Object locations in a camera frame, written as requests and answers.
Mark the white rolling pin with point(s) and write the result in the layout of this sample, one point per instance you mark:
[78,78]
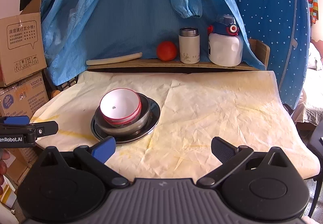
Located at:
[114,60]

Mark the steel mixing bowl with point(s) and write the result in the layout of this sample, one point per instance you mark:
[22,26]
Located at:
[124,126]

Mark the blue cloth garment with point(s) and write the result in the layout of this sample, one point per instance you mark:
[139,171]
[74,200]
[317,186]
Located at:
[75,31]

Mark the upper cardboard box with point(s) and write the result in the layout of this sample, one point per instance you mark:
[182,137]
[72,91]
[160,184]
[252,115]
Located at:
[22,52]

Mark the left hand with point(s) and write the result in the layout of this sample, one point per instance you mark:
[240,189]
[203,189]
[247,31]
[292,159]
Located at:
[3,168]

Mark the lower cardboard box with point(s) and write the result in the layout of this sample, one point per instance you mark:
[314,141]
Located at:
[25,97]

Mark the blue dotted tent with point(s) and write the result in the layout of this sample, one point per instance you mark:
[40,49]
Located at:
[284,26]

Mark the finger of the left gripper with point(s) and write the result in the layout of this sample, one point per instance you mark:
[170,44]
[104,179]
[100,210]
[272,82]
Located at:
[17,120]
[42,129]

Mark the white blue kids bottle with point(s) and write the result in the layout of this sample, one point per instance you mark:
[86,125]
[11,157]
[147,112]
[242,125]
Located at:
[225,45]

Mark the cardboard box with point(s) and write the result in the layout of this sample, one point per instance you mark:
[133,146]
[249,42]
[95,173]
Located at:
[22,52]
[25,97]

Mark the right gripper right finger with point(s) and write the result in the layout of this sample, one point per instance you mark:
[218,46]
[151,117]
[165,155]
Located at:
[231,157]

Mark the white red-rimmed bowl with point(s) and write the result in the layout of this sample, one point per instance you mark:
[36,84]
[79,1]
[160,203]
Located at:
[120,96]
[120,114]

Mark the red tomato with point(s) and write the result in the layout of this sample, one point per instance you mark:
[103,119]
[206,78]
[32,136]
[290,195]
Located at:
[166,51]

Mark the white thermos cup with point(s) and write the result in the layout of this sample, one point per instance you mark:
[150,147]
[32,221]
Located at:
[189,45]

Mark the wooden board shelf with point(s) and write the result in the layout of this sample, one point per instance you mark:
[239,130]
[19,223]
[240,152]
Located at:
[260,50]

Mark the cream paper table cover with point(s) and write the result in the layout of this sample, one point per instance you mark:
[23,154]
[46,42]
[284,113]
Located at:
[244,108]

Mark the orange object by table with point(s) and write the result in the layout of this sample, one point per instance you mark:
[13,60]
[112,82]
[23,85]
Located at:
[54,93]

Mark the black crate under cloth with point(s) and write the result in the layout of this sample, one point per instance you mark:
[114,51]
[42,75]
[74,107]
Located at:
[67,84]

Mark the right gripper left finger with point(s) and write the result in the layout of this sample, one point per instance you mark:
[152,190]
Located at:
[93,160]

